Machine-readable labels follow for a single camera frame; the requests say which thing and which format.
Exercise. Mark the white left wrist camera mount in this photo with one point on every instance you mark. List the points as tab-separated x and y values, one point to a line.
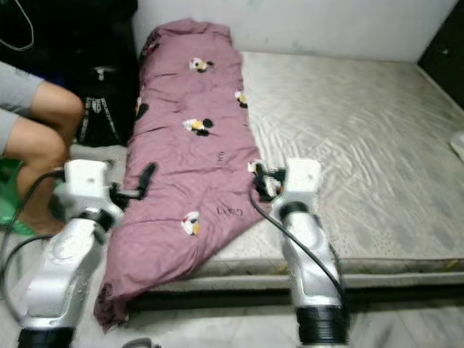
87	180

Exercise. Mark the black bag with white print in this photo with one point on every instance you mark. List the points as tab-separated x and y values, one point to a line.
105	109

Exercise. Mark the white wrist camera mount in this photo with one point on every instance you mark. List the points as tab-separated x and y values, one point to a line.
87	180
304	177

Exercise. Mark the black tufted headboard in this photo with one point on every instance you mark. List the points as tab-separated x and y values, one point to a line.
446	51

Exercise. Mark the pink cartoon print quilt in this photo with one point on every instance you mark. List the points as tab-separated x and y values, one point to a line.
174	167

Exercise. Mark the person in grey shorts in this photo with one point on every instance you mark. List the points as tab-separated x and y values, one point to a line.
47	145

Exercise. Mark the white quilted mattress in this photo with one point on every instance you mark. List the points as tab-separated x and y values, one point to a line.
355	145

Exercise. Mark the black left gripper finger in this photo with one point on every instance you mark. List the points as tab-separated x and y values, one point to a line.
147	177

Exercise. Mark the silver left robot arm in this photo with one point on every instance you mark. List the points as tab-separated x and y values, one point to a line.
61	283

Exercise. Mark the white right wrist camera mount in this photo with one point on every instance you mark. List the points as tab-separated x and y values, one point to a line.
304	177

